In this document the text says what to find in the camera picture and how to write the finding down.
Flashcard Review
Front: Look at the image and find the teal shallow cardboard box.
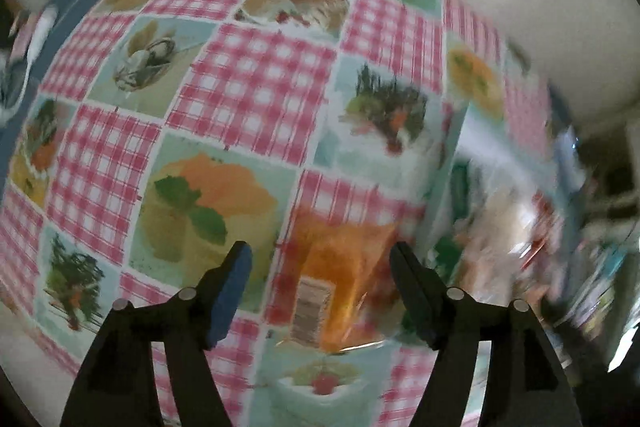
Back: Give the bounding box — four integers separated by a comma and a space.
426, 106, 575, 311

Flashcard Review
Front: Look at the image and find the orange bread clear packet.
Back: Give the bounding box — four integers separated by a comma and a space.
290, 209, 397, 353

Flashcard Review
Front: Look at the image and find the checkered picture tablecloth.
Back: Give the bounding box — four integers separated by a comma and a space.
1, 0, 552, 426

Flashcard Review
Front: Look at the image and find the white cable with plug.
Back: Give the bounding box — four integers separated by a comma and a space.
0, 3, 61, 118

